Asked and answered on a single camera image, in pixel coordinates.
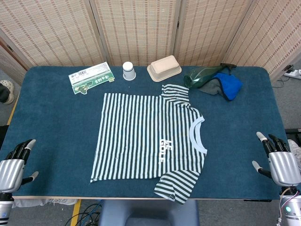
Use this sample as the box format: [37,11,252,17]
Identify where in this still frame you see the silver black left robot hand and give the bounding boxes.
[0,138,40,193]

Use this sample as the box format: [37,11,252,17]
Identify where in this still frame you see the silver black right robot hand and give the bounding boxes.
[252,131,301,188]

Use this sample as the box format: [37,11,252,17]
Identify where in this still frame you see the green white striped T-shirt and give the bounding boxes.
[89,84,208,205]

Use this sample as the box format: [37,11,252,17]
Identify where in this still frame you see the white sneaker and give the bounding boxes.
[287,138,301,174]

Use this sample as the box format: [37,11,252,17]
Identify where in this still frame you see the white crumpled fabric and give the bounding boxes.
[13,198,78,206]

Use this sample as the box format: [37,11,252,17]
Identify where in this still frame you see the blue table mat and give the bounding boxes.
[0,65,300,201]

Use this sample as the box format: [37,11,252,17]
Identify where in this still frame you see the white clog shoe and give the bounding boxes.
[0,79,15,105]

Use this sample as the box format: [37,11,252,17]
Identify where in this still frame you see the white power strip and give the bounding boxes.
[284,68,301,79]

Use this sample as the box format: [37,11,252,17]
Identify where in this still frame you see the blue grey cloth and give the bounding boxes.
[197,72,244,102]

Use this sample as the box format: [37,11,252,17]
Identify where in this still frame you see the bamboo screen panel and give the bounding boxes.
[0,35,28,87]
[89,0,182,66]
[173,0,256,66]
[222,0,301,83]
[0,0,105,68]

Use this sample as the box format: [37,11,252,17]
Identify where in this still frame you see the green white flat carton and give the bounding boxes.
[68,62,115,95]

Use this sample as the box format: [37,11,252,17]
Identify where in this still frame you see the green plastic bottle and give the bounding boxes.
[183,63,237,89]

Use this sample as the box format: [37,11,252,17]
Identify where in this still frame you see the white paper cup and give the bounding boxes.
[122,61,137,81]

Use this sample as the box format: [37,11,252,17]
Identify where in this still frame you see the beige plastic tray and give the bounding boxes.
[147,55,182,82]

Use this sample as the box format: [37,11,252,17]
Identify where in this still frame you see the floor cable bundle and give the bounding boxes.
[64,200,104,226]

